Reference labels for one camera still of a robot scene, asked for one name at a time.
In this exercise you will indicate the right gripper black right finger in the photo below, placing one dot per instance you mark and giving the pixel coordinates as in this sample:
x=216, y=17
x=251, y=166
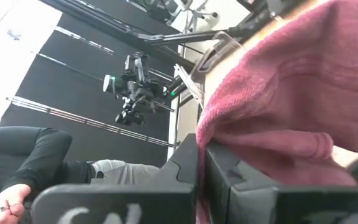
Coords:
x=259, y=205

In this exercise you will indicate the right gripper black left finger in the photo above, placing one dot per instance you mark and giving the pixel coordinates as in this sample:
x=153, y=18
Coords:
x=120, y=199

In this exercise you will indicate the maroon knit hat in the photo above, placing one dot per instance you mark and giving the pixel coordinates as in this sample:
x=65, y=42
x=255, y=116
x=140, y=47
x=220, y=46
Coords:
x=291, y=93

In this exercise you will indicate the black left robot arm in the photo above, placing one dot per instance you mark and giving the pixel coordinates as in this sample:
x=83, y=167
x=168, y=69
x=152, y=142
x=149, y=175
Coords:
x=138, y=90

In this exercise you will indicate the person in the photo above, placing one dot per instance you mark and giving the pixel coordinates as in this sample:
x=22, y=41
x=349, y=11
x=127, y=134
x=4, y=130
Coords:
x=26, y=149

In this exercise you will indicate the person's hand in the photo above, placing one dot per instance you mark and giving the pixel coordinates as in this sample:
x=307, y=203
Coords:
x=5, y=202

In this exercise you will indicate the clear plastic bin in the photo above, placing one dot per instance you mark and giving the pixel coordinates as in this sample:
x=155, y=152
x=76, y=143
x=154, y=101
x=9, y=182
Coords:
x=219, y=53

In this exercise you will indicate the office chair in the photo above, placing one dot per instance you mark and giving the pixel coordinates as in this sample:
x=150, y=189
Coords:
x=197, y=15

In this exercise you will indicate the black aluminium table frame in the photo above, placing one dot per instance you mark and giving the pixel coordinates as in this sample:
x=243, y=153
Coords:
x=166, y=37

